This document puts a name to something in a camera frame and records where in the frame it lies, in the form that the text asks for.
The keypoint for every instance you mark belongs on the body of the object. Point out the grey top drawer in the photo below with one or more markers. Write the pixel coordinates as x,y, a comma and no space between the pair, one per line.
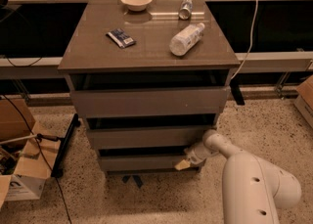
149,102

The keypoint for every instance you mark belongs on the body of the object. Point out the blue snack packet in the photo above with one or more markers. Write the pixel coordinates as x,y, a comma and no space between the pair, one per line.
121,38

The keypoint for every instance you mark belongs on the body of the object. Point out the small clear plastic bottle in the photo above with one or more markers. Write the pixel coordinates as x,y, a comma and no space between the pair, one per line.
186,9

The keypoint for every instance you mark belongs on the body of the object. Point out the open cardboard box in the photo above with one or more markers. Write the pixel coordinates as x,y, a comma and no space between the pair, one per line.
26,161

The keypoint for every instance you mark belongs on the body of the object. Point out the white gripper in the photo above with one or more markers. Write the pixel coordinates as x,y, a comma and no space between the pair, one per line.
196,156

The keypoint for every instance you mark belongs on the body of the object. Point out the grey bottom drawer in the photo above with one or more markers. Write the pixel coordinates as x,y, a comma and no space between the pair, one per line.
140,163

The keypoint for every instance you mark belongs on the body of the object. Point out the cardboard box at right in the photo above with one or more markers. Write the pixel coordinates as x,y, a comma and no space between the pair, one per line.
304,100

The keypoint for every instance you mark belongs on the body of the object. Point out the large white plastic bottle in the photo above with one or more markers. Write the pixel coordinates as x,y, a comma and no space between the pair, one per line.
186,39

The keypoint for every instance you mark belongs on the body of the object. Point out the white ceramic bowl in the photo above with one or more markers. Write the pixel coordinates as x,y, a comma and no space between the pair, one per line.
136,5

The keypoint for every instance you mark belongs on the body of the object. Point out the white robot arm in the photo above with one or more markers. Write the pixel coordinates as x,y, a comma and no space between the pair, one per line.
253,189

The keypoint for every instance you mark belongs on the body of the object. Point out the grey drawer cabinet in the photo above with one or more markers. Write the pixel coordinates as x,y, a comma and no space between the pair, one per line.
94,62

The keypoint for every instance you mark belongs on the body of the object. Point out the grey drawer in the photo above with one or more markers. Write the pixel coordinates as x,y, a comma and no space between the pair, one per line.
149,102
140,163
146,137

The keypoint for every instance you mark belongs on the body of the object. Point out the black stand with leg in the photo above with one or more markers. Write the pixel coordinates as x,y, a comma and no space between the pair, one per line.
57,171

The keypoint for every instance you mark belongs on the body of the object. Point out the grey middle drawer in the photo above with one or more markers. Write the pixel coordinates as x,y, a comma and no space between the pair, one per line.
146,137

